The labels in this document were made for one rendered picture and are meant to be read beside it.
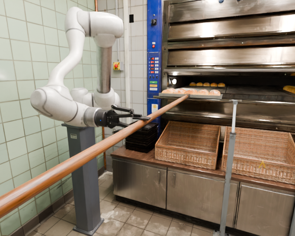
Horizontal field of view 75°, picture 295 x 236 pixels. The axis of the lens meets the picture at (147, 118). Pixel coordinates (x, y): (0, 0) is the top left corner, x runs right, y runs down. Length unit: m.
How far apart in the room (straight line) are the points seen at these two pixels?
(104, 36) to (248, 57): 1.37
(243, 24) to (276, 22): 0.26
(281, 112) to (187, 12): 1.31
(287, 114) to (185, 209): 1.28
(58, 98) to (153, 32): 1.62
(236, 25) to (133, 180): 1.77
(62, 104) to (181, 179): 1.31
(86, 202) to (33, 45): 1.40
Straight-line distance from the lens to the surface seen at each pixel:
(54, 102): 0.79
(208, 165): 1.78
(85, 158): 0.49
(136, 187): 2.06
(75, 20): 1.22
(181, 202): 1.96
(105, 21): 1.22
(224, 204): 1.82
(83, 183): 1.75
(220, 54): 2.10
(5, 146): 1.85
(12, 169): 1.93
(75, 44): 1.13
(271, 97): 2.13
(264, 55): 2.11
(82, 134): 1.57
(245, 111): 2.13
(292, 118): 2.19
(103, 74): 1.39
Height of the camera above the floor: 1.40
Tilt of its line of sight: 14 degrees down
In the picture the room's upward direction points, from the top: straight up
